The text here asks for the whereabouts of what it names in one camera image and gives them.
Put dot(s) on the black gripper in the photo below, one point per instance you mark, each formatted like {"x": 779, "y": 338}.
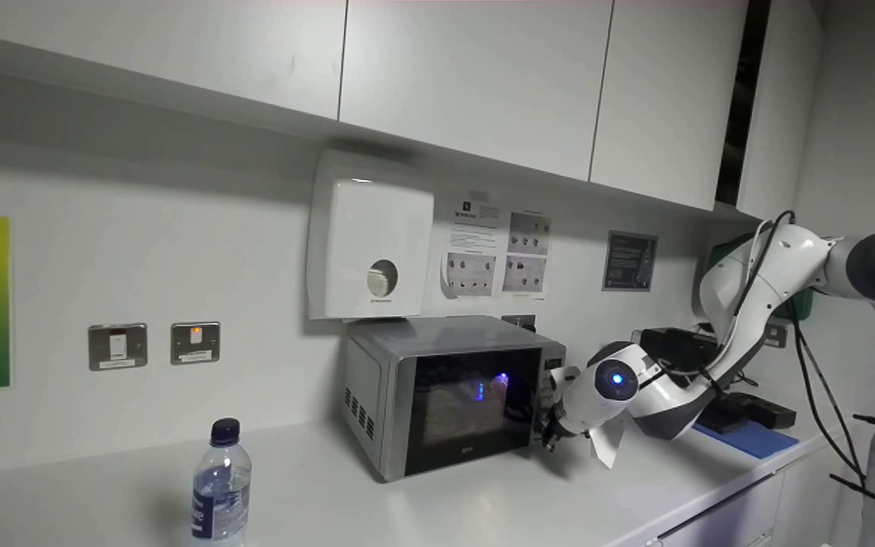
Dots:
{"x": 564, "y": 400}

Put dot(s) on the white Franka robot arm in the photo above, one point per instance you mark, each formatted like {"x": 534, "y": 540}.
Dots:
{"x": 757, "y": 304}

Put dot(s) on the silver microwave oven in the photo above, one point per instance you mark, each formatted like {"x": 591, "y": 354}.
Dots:
{"x": 388, "y": 395}

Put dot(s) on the grey socket picture notice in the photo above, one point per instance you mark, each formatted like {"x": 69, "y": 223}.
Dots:
{"x": 469, "y": 276}
{"x": 525, "y": 276}
{"x": 530, "y": 231}

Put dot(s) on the black coffee machine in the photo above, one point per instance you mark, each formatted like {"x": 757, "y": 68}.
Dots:
{"x": 678, "y": 346}

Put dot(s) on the blue mat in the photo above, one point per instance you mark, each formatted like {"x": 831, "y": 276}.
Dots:
{"x": 757, "y": 443}

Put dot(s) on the white base cabinet drawer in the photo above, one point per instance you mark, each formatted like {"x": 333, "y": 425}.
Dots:
{"x": 743, "y": 519}

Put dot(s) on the white notice with round logo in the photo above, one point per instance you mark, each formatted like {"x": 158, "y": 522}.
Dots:
{"x": 475, "y": 207}

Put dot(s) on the white paper towel dispenser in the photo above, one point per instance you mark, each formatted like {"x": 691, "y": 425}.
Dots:
{"x": 367, "y": 246}

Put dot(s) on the large dark green object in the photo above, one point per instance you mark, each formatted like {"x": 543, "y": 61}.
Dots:
{"x": 806, "y": 309}

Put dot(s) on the clear water bottle blue cap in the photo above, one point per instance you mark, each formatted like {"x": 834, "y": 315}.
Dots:
{"x": 219, "y": 489}

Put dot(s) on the wall socket with black plugs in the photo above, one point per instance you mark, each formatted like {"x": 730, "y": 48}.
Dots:
{"x": 522, "y": 322}

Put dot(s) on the dark framed wall poster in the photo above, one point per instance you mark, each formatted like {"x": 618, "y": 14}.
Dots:
{"x": 631, "y": 263}

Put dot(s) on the small silver wall socket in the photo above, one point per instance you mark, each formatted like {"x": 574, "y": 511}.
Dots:
{"x": 776, "y": 333}

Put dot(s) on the white wall cabinet door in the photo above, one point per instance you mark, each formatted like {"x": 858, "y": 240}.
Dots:
{"x": 783, "y": 103}
{"x": 668, "y": 92}
{"x": 479, "y": 70}
{"x": 144, "y": 41}

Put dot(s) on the silver wall switch plate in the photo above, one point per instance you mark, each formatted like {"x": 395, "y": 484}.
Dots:
{"x": 116, "y": 349}
{"x": 195, "y": 346}

